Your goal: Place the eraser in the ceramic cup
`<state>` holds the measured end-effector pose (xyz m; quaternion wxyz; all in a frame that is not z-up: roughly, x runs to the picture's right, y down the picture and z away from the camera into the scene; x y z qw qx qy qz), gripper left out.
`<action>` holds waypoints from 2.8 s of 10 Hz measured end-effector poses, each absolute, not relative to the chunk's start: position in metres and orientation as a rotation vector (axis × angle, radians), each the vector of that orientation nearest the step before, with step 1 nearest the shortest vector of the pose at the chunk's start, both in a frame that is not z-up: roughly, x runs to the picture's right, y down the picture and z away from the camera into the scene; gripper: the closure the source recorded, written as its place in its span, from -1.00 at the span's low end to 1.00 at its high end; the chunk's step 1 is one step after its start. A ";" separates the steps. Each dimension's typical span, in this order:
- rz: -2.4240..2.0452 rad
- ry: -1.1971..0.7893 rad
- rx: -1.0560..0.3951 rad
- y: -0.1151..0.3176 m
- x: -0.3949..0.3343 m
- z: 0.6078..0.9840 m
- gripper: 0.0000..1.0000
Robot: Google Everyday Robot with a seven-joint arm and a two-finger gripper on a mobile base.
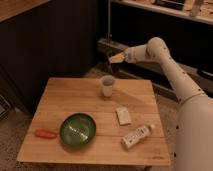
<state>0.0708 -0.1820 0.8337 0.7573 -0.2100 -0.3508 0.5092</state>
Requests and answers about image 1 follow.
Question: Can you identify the wooden table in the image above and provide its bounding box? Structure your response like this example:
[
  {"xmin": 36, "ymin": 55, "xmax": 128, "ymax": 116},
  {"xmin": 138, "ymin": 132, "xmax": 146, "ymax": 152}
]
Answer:
[{"xmin": 17, "ymin": 78, "xmax": 170, "ymax": 166}]

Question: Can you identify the orange carrot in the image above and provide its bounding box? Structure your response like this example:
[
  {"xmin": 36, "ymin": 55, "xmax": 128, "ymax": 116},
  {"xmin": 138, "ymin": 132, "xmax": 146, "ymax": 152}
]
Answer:
[{"xmin": 35, "ymin": 129, "xmax": 57, "ymax": 139}]

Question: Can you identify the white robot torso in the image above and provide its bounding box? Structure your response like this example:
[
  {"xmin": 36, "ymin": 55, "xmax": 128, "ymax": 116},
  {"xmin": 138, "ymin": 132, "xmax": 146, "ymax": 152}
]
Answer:
[{"xmin": 174, "ymin": 96, "xmax": 213, "ymax": 171}]

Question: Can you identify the dark shelf unit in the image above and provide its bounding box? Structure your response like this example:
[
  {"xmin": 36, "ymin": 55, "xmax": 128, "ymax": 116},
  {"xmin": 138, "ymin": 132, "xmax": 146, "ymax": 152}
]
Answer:
[{"xmin": 98, "ymin": 2, "xmax": 213, "ymax": 97}]

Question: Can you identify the white eraser block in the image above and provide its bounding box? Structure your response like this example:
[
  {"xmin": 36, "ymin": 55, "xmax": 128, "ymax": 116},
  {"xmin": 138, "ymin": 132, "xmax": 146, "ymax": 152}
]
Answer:
[{"xmin": 116, "ymin": 107, "xmax": 131, "ymax": 125}]

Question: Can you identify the white plastic bottle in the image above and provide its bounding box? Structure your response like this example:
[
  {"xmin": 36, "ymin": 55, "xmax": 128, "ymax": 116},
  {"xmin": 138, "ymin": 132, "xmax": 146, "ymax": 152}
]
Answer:
[{"xmin": 121, "ymin": 124, "xmax": 155, "ymax": 149}]

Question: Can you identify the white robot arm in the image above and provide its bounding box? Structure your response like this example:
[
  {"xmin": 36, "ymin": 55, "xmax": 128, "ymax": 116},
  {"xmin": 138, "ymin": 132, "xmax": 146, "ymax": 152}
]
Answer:
[{"xmin": 109, "ymin": 37, "xmax": 208, "ymax": 103}]

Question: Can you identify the green bowl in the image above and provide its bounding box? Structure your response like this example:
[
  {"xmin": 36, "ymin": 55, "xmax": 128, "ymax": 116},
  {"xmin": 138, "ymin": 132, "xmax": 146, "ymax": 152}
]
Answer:
[{"xmin": 59, "ymin": 113, "xmax": 96, "ymax": 148}]

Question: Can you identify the dark wooden cabinet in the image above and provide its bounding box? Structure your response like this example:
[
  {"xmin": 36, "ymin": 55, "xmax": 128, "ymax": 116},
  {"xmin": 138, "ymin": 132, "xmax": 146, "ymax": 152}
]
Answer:
[{"xmin": 0, "ymin": 0, "xmax": 98, "ymax": 113}]

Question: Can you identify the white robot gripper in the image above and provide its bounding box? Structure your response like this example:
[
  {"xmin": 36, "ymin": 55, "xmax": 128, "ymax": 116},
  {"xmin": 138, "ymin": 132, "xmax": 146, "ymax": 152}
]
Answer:
[{"xmin": 109, "ymin": 45, "xmax": 146, "ymax": 63}]

